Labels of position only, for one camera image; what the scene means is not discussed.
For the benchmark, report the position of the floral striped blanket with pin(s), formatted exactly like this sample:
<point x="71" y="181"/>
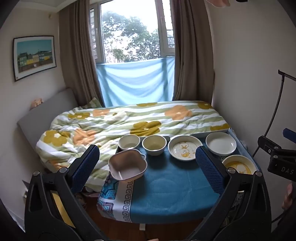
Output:
<point x="138" y="115"/>

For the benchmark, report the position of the black stand bar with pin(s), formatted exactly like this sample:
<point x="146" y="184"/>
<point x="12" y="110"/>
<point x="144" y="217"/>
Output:
<point x="288" y="76"/>

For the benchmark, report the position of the small pink plush toy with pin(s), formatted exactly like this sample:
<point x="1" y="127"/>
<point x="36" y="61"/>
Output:
<point x="36" y="103"/>

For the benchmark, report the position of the framed house picture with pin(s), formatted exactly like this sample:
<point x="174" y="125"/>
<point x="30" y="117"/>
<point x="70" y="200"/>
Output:
<point x="34" y="55"/>

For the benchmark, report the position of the small white tray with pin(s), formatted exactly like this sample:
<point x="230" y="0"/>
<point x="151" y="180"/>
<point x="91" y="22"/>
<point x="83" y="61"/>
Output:
<point x="141" y="144"/>

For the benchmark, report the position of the plain white plate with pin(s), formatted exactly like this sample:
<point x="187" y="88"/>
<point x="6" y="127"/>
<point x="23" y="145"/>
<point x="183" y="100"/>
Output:
<point x="220" y="142"/>

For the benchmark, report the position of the white wall socket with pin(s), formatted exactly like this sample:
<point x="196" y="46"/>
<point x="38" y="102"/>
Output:
<point x="25" y="193"/>

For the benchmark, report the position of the cream round bowl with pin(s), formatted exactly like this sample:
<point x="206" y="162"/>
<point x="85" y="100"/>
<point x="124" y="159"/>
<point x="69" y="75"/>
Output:
<point x="153" y="144"/>
<point x="129" y="142"/>

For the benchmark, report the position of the grey padded headboard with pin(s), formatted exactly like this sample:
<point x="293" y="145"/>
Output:
<point x="46" y="115"/>

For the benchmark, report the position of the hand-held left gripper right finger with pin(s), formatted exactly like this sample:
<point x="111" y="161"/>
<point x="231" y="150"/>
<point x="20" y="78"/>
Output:
<point x="208" y="169"/>

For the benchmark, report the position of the cream duck print plate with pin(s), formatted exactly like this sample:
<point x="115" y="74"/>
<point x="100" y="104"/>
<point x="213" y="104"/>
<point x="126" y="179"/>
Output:
<point x="183" y="148"/>

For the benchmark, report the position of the person's right hand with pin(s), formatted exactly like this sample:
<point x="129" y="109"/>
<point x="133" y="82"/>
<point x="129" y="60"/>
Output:
<point x="291" y="197"/>

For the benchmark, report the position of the white framed window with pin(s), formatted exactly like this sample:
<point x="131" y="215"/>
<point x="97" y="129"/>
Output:
<point x="129" y="30"/>

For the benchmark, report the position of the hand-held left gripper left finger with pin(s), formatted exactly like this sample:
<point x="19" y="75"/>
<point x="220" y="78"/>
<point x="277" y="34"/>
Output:
<point x="86" y="166"/>

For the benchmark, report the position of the green patterned pillow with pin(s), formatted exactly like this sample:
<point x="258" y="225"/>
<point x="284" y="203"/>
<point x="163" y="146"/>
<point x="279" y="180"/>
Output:
<point x="92" y="103"/>

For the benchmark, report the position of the blue patterned tablecloth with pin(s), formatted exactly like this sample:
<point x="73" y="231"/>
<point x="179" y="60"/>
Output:
<point x="173" y="185"/>

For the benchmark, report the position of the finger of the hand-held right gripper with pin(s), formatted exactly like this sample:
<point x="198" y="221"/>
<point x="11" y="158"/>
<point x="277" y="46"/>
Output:
<point x="268" y="144"/>
<point x="290" y="134"/>

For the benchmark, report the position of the light blue hanging cloth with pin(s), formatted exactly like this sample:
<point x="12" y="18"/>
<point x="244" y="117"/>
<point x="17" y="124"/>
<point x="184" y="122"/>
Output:
<point x="136" y="81"/>

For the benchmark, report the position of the pink square bowl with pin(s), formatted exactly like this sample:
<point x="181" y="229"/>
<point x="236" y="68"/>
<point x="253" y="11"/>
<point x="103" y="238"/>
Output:
<point x="127" y="166"/>

